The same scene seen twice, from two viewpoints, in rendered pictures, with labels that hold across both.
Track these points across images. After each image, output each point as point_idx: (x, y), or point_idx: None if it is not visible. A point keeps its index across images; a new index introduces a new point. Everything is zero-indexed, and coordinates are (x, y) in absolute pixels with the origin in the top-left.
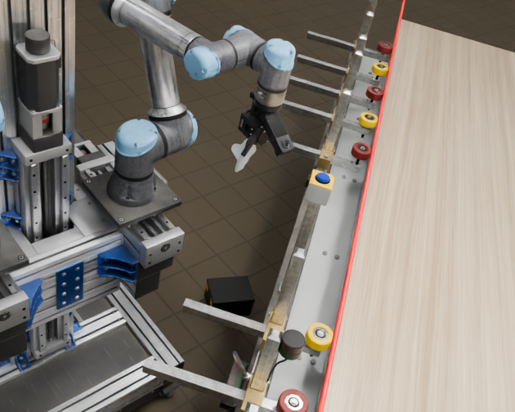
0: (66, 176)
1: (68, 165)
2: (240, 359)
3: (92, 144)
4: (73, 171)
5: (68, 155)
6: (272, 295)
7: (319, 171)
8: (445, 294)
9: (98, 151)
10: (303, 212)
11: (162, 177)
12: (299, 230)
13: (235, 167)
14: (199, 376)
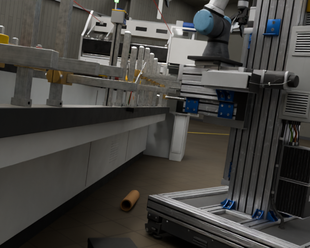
0: (242, 47)
1: (244, 43)
2: (131, 108)
3: (260, 70)
4: (248, 59)
5: (245, 37)
6: (114, 107)
7: (121, 10)
8: None
9: (253, 69)
10: (85, 106)
11: (206, 71)
12: (117, 51)
13: (168, 5)
14: (153, 86)
